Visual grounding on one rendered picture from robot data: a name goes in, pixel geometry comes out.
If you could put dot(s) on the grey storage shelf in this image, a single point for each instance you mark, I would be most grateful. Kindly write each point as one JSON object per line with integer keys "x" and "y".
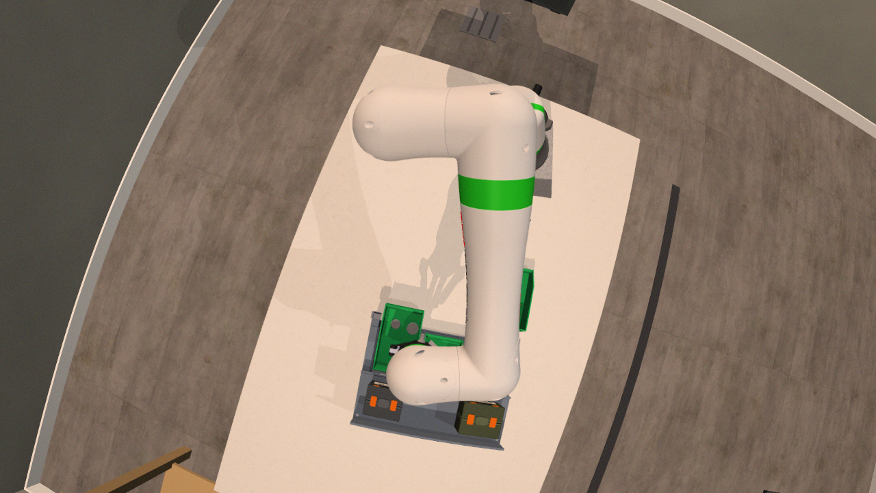
{"x": 430, "y": 422}

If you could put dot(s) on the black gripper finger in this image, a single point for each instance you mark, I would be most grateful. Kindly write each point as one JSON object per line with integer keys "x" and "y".
{"x": 394, "y": 348}

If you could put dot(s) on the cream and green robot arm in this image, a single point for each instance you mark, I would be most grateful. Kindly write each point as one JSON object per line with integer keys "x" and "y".
{"x": 497, "y": 135}

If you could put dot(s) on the green open-front bin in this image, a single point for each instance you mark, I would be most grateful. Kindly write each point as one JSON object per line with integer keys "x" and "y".
{"x": 526, "y": 298}
{"x": 388, "y": 335}
{"x": 442, "y": 341}

